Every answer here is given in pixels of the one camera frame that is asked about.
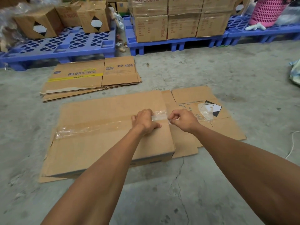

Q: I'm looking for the person's right hand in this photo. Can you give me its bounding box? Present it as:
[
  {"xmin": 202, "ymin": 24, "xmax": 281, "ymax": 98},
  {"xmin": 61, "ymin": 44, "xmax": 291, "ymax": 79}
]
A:
[{"xmin": 167, "ymin": 109, "xmax": 201, "ymax": 134}]

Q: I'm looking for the person's left hand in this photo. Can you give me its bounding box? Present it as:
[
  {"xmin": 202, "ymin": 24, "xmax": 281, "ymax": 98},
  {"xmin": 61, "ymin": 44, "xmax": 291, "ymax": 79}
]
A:
[{"xmin": 131, "ymin": 109, "xmax": 162, "ymax": 136}]

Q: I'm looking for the clear packing tape strip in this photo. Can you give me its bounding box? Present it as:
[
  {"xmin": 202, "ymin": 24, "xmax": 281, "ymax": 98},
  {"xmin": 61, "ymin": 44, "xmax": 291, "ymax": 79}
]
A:
[{"xmin": 55, "ymin": 110, "xmax": 170, "ymax": 140}]

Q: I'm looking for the person's left forearm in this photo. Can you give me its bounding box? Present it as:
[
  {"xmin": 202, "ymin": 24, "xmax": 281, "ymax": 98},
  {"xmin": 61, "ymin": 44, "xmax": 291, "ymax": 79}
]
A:
[{"xmin": 41, "ymin": 125, "xmax": 150, "ymax": 225}]

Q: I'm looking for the person's right forearm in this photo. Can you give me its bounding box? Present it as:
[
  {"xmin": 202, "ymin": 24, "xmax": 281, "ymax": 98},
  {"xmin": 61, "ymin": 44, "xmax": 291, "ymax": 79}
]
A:
[{"xmin": 192, "ymin": 124, "xmax": 300, "ymax": 225}]

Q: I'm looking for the crumpled clear tape piece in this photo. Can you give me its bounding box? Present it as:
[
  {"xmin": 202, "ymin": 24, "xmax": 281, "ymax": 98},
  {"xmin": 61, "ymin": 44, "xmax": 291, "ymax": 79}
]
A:
[{"xmin": 197, "ymin": 102, "xmax": 215, "ymax": 121}]

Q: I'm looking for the flattened cardboard box diamond label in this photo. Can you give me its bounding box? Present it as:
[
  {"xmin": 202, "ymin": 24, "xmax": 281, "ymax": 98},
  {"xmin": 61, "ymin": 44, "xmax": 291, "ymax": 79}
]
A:
[{"xmin": 162, "ymin": 85, "xmax": 247, "ymax": 159}]

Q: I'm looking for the large flattened brown cardboard box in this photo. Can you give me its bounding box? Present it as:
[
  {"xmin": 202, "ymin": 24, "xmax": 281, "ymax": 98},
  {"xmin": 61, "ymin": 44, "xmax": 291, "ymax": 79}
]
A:
[{"xmin": 39, "ymin": 90, "xmax": 176, "ymax": 183}]

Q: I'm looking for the blue plastic pallet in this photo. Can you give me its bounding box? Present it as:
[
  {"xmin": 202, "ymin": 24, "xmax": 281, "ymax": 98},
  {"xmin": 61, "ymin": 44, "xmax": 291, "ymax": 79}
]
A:
[
  {"xmin": 123, "ymin": 15, "xmax": 229, "ymax": 56},
  {"xmin": 225, "ymin": 14, "xmax": 300, "ymax": 46},
  {"xmin": 0, "ymin": 20, "xmax": 117, "ymax": 72}
]

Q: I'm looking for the stack of flattened printed cartons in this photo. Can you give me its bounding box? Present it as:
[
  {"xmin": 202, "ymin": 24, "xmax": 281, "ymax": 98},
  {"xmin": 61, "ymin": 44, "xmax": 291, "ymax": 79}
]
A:
[{"xmin": 40, "ymin": 56, "xmax": 142, "ymax": 103}]

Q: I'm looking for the stack of wrapped cardboard boxes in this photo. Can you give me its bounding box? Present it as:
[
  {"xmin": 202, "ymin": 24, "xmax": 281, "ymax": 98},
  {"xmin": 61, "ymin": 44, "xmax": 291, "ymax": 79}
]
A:
[{"xmin": 127, "ymin": 0, "xmax": 237, "ymax": 43}]

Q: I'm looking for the pile of diamond label boxes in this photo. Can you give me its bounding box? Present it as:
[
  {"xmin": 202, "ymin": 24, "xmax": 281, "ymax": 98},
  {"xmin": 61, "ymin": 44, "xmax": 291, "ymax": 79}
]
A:
[{"xmin": 0, "ymin": 0, "xmax": 130, "ymax": 40}]

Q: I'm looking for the white plastic object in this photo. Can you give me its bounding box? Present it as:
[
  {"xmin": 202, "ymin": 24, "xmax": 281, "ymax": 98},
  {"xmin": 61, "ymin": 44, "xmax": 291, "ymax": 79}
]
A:
[{"xmin": 248, "ymin": 22, "xmax": 267, "ymax": 31}]

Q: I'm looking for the light crumpled bag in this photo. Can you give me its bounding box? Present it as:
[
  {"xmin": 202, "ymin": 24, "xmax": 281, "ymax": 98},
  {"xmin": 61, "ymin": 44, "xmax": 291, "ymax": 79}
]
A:
[{"xmin": 288, "ymin": 59, "xmax": 300, "ymax": 86}]

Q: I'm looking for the pink plastic basket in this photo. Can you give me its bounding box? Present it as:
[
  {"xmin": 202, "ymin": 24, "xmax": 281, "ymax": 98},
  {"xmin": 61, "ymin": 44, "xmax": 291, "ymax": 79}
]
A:
[{"xmin": 249, "ymin": 0, "xmax": 291, "ymax": 27}]

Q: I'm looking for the clear plastic bag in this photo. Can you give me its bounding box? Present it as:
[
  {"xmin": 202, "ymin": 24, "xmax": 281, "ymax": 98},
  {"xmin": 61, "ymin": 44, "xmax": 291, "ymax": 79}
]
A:
[{"xmin": 275, "ymin": 3, "xmax": 300, "ymax": 26}]

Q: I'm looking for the crumpled clear plastic wrap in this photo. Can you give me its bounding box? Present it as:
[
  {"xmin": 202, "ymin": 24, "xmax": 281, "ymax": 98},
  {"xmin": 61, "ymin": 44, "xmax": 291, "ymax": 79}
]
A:
[{"xmin": 0, "ymin": 0, "xmax": 57, "ymax": 53}]

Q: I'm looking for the white cable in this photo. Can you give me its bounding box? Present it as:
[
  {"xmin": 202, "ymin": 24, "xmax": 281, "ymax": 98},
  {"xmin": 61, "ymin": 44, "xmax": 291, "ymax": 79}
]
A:
[{"xmin": 285, "ymin": 130, "xmax": 300, "ymax": 160}]

